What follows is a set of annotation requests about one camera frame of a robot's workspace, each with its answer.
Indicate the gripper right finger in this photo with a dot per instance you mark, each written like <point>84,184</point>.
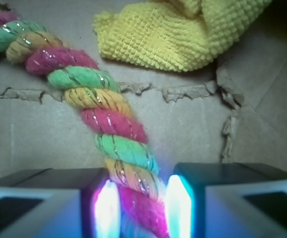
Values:
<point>235,200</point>

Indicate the yellow cloth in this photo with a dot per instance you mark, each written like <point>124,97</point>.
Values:
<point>174,35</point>

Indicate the brown paper bag tray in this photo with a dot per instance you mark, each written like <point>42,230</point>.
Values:
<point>233,110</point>

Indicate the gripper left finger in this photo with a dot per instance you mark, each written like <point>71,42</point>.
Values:
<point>59,203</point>

